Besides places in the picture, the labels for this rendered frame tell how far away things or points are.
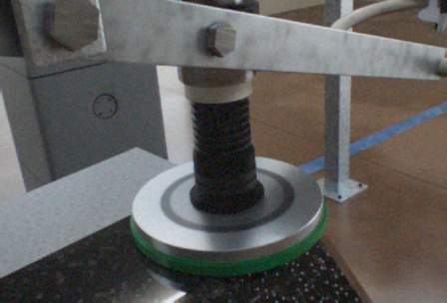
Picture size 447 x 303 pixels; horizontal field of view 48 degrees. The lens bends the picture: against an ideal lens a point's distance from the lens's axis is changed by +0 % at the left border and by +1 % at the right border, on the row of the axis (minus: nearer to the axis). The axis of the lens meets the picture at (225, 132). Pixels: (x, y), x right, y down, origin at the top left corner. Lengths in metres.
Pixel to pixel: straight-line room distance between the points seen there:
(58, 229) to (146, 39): 0.31
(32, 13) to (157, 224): 0.29
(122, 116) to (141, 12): 1.23
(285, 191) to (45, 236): 0.27
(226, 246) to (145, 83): 1.17
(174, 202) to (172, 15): 0.24
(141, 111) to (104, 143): 0.15
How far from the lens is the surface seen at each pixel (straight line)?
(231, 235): 0.50
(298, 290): 0.53
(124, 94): 1.58
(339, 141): 2.20
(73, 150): 1.56
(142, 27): 0.37
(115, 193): 0.66
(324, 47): 0.55
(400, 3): 1.25
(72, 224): 0.62
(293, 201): 0.55
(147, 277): 0.50
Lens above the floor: 1.12
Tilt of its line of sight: 22 degrees down
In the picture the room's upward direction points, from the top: 4 degrees counter-clockwise
